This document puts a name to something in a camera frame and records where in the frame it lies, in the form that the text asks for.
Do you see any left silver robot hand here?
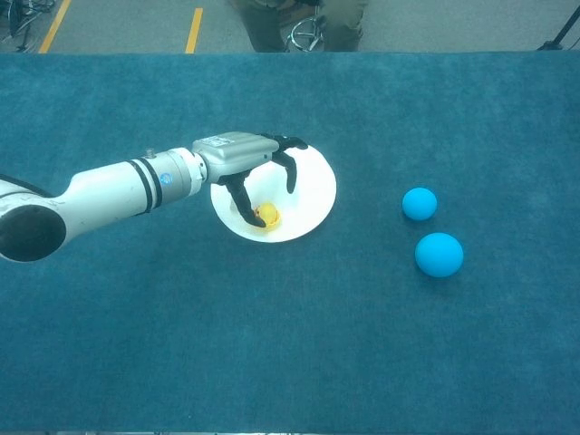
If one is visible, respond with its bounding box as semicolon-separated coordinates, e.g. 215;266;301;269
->
190;130;312;228

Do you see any small yellow orange toy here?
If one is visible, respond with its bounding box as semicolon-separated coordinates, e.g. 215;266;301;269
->
254;201;282;227

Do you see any small blue ball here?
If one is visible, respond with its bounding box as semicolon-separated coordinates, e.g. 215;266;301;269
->
401;187;439;222

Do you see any big blue ball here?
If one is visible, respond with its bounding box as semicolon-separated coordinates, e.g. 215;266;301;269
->
414;232;465;278

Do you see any white round plate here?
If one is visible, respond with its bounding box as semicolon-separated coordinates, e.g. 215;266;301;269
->
210;144;338;245

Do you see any person in olive trousers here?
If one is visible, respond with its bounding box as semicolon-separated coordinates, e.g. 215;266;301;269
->
235;0;366;53

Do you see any chrome stool base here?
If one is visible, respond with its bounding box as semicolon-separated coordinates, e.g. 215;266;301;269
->
288;16;325;52

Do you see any teal table cloth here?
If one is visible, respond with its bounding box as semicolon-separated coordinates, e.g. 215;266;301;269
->
0;52;580;434

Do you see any black tripod stand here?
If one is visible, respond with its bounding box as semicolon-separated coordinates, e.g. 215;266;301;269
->
536;4;580;52

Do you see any dark metal wheeled frame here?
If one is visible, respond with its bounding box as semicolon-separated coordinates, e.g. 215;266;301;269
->
0;0;58;52

